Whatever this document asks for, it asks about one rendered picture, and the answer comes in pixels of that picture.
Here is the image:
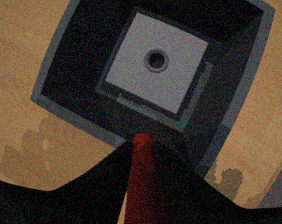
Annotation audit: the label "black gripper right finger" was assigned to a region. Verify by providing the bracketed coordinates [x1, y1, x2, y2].
[157, 145, 282, 224]

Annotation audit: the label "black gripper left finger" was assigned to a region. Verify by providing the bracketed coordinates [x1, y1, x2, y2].
[0, 141, 134, 224]

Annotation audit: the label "dark red peg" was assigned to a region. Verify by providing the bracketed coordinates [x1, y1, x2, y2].
[124, 133, 166, 224]

